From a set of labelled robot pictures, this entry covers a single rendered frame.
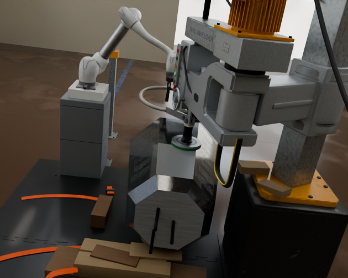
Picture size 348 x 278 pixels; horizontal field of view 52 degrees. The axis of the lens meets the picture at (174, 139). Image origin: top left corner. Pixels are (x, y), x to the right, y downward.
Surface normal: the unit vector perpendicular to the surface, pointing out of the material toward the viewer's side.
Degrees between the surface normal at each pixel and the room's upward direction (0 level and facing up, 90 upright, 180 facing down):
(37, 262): 0
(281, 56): 90
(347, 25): 90
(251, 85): 90
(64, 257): 0
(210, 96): 90
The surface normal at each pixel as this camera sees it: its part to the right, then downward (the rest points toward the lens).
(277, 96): 0.56, 0.40
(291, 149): -0.86, 0.10
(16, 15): 0.00, 0.40
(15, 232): 0.12, -0.91
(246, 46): 0.25, 0.41
